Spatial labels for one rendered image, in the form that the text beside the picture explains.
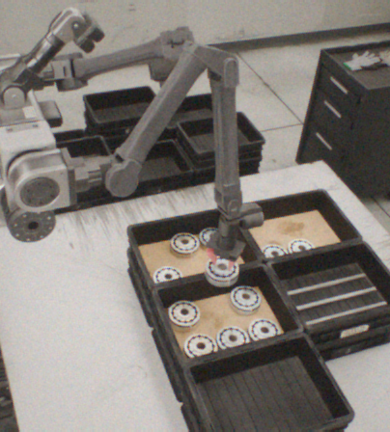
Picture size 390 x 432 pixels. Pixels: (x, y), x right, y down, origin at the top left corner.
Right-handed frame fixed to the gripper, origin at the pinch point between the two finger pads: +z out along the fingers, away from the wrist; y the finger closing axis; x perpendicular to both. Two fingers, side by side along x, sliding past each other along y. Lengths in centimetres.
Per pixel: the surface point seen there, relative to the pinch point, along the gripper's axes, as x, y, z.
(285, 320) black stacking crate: -4.2, -22.1, 18.2
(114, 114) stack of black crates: -128, 117, 57
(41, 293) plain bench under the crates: 13, 61, 35
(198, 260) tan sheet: -18.2, 15.0, 22.7
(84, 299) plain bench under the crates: 8, 47, 35
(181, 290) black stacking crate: 2.9, 11.8, 15.7
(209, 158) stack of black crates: -112, 51, 53
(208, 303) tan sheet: -2.3, 3.5, 22.6
